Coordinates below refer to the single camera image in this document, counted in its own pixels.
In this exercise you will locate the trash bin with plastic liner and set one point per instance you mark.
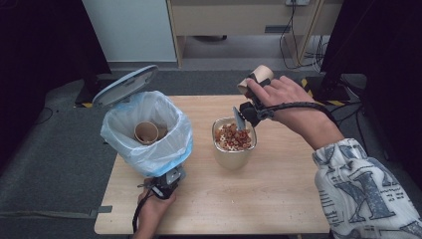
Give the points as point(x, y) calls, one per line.
point(149, 156)

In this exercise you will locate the white power strip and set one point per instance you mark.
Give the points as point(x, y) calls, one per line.
point(297, 2)

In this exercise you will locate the beige bowl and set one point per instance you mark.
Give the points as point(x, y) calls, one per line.
point(232, 159)

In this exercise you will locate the yellow black hazard tape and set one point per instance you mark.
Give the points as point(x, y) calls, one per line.
point(335, 103)

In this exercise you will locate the white cabinet panel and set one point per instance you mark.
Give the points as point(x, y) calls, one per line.
point(129, 30)

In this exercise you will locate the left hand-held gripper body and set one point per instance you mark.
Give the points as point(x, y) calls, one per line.
point(166, 187)

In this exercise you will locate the brown paper cup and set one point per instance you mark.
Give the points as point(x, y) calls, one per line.
point(262, 73)
point(146, 132)

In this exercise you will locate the person's right hand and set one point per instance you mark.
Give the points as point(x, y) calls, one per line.
point(292, 103)

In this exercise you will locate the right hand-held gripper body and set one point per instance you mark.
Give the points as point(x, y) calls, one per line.
point(252, 113)

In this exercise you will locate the black curtain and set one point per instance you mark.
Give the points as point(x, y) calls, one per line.
point(381, 49)
point(40, 49)

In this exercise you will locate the person's left hand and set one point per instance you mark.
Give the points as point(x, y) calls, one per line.
point(154, 209)

